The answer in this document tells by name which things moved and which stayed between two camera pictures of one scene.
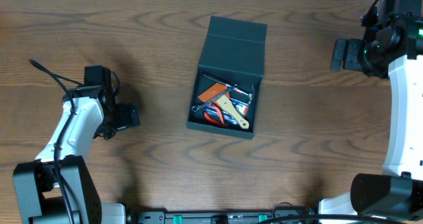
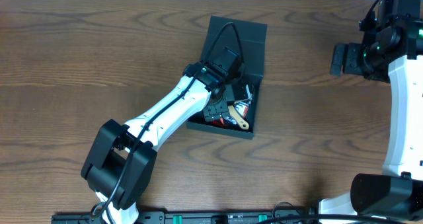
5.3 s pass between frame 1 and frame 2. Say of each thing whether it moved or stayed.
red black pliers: stayed
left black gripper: moved
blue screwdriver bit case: stayed
